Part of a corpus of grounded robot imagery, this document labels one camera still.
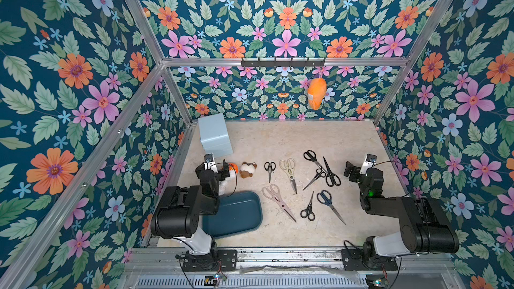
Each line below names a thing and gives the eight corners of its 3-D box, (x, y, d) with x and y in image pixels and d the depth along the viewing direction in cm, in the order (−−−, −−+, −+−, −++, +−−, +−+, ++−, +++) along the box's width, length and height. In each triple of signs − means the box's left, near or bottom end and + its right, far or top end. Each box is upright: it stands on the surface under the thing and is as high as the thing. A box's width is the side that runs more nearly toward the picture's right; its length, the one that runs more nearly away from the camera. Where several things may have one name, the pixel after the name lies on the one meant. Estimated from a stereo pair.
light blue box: (209, 163, 103) (200, 144, 91) (206, 138, 114) (198, 118, 101) (233, 157, 106) (228, 137, 93) (228, 133, 117) (223, 113, 104)
